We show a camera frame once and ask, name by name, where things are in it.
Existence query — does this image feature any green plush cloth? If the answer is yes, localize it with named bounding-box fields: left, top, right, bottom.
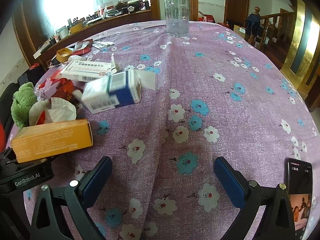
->
left=11, top=82, right=37, bottom=129

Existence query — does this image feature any red snack wrapper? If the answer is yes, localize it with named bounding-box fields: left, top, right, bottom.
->
left=38, top=78, right=78, bottom=101

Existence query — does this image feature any black smartphone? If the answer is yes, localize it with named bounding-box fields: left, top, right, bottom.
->
left=285, top=158, right=313, bottom=239

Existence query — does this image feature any clear drinking glass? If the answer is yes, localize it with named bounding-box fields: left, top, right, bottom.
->
left=164, top=0, right=189, bottom=37

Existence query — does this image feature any white tissue paper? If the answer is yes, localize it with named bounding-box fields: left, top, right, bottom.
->
left=29, top=97, right=76, bottom=126

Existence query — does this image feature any wooden stair railing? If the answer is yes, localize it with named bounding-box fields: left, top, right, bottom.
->
left=245, top=7, right=296, bottom=51

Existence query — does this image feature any wooden glass partition cabinet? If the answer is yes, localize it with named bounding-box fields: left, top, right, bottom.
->
left=12, top=0, right=160, bottom=67

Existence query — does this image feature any brown wooden door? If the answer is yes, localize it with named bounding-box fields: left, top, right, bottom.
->
left=223, top=0, right=249, bottom=30

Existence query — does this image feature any dark red packet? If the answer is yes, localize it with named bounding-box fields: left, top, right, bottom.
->
left=72, top=39, right=93, bottom=56

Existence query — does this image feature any orange medicine box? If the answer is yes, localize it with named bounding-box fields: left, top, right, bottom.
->
left=11, top=119, right=93, bottom=163

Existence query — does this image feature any purple floral tablecloth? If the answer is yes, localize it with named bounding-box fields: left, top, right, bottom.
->
left=48, top=21, right=319, bottom=239

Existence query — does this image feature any long white medicine box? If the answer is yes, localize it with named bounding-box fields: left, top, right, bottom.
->
left=60, top=61, right=117, bottom=82

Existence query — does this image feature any blue white medicine box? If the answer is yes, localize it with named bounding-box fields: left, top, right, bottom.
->
left=81, top=69, right=156, bottom=114

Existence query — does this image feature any yellow tape roll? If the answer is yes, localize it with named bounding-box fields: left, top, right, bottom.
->
left=56, top=48, right=73, bottom=63

